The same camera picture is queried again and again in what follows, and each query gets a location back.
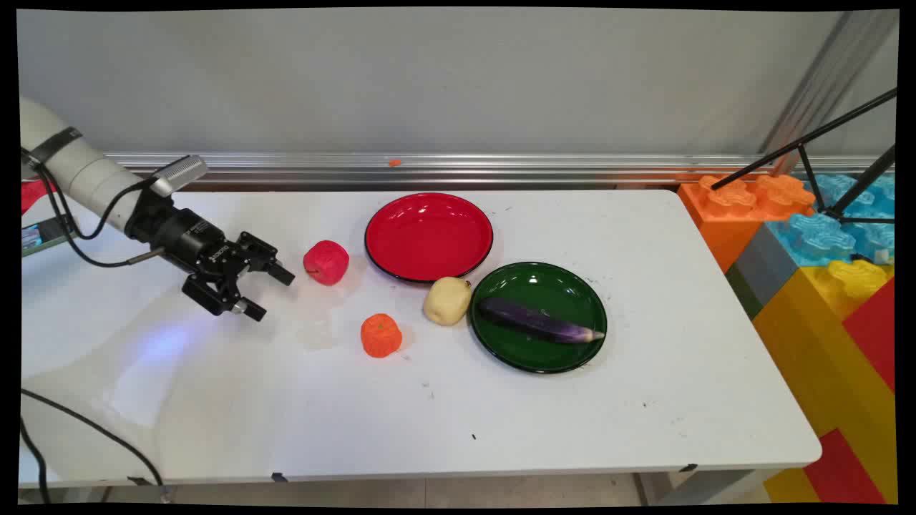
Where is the white table leg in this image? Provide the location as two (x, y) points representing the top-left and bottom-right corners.
(637, 469), (782, 506)

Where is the black loose cable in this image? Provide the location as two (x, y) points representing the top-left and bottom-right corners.
(20, 388), (170, 503)

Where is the purple toy eggplant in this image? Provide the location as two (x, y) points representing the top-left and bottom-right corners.
(477, 296), (606, 345)

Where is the aluminium rail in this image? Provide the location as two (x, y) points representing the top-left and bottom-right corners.
(104, 152), (895, 191)

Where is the red enamel plate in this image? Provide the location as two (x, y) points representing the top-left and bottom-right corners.
(364, 192), (494, 284)

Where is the black tripod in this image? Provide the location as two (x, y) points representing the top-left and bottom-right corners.
(711, 87), (897, 224)

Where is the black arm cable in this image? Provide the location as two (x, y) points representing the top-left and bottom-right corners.
(21, 147), (169, 270)

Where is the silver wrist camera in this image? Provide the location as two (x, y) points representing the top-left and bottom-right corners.
(149, 155), (208, 199)

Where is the orange toy tangerine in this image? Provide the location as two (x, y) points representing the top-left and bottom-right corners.
(360, 313), (403, 359)

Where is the blue giant building block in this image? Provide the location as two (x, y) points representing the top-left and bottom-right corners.
(766, 172), (897, 269)

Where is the orange giant building block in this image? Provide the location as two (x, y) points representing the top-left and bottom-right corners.
(678, 174), (817, 274)

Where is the red giant building block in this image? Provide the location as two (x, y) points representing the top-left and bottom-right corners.
(842, 275), (897, 394)

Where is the red toy apple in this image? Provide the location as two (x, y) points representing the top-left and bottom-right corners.
(303, 240), (351, 287)

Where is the flat screen device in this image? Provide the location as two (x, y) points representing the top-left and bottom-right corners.
(21, 215), (77, 257)

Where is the red object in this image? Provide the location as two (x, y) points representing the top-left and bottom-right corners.
(21, 179), (58, 215)

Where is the green enamel plate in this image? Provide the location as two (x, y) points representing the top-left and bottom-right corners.
(469, 261), (608, 375)

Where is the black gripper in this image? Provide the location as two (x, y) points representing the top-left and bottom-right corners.
(126, 189), (296, 322)

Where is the grey giant building block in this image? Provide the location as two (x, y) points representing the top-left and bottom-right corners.
(724, 223), (802, 320)

